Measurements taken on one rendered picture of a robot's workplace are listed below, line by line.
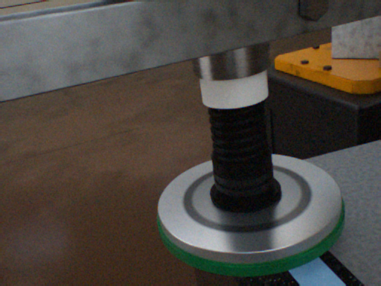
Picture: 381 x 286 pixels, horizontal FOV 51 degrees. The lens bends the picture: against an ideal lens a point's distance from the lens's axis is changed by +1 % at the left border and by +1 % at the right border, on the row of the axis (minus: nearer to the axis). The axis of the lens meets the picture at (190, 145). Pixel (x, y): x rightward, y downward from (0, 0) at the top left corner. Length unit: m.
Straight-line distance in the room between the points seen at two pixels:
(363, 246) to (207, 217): 0.18
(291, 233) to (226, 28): 0.21
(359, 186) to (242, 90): 0.27
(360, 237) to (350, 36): 0.99
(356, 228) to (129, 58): 0.34
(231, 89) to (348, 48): 1.06
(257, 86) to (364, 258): 0.22
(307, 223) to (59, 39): 0.29
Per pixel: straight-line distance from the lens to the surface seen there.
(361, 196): 0.58
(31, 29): 0.29
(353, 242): 0.50
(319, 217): 0.44
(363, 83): 1.20
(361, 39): 1.41
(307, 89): 1.29
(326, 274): 0.48
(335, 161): 0.66
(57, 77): 0.29
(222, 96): 0.39
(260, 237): 0.41
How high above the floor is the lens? 1.13
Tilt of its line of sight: 24 degrees down
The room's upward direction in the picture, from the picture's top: 9 degrees counter-clockwise
